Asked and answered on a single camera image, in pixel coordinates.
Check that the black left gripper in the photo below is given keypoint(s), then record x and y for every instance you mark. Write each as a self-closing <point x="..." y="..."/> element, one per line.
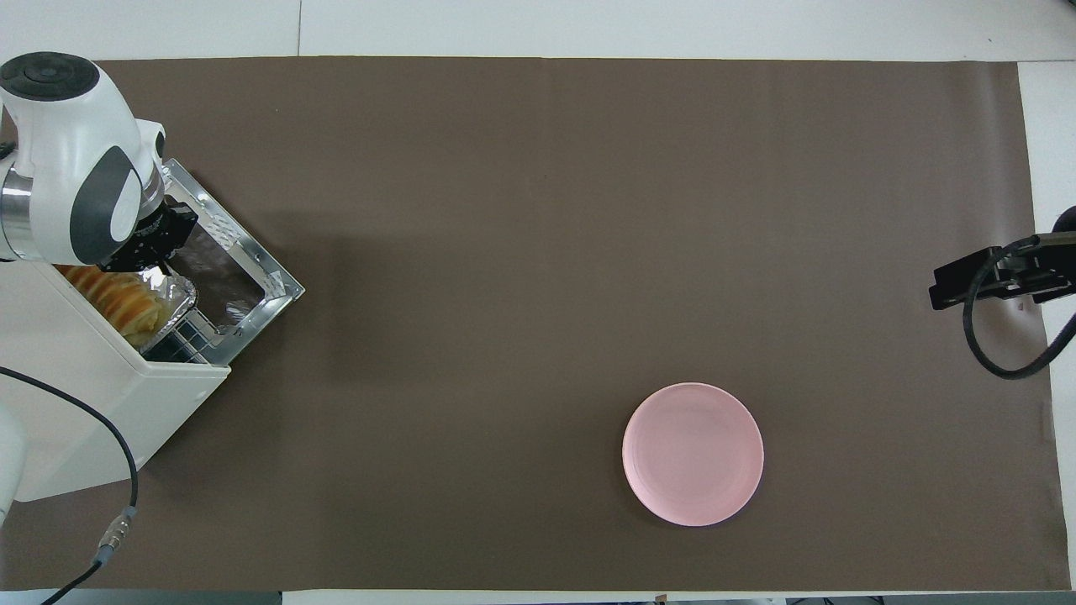
<point x="155" y="235"/>

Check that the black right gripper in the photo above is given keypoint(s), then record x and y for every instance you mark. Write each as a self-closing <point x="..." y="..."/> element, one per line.
<point x="1030" y="273"/>

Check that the golden bread loaf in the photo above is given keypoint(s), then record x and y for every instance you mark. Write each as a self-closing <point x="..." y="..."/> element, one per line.
<point x="118" y="298"/>

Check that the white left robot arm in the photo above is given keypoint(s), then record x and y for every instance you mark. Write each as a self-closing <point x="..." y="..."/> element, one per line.
<point x="59" y="160"/>

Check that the glass oven door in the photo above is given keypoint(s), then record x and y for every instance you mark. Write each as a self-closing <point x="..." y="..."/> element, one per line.
<point x="227" y="269"/>

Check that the cream toaster oven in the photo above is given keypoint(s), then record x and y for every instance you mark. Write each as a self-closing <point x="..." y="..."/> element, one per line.
<point x="76" y="403"/>

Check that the brown table mat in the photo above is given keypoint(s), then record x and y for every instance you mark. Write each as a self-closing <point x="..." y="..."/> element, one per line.
<point x="538" y="294"/>

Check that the pink round plate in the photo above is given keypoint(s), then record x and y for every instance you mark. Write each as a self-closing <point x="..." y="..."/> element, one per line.
<point x="693" y="454"/>

